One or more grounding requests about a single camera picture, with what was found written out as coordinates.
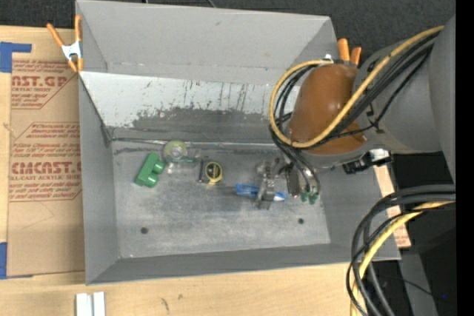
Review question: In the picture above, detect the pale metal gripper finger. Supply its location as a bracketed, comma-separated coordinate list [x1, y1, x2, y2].
[254, 180, 277, 211]
[255, 158, 283, 181]

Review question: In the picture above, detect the blue plastic clip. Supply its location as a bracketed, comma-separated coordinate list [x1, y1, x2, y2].
[233, 183, 261, 198]

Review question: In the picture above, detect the grey metal bin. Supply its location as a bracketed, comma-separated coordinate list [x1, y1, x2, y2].
[75, 0, 402, 286]

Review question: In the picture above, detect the clear tape dispenser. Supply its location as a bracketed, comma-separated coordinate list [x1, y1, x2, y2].
[162, 139, 201, 175]

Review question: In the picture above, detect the green toy block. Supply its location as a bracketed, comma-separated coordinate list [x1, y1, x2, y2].
[133, 152, 167, 189]

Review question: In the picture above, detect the brown cardboard board red print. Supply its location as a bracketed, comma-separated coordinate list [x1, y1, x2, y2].
[0, 24, 413, 279]

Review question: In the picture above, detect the black cylinder on white bracket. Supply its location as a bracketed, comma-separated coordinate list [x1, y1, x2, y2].
[341, 147, 392, 175]

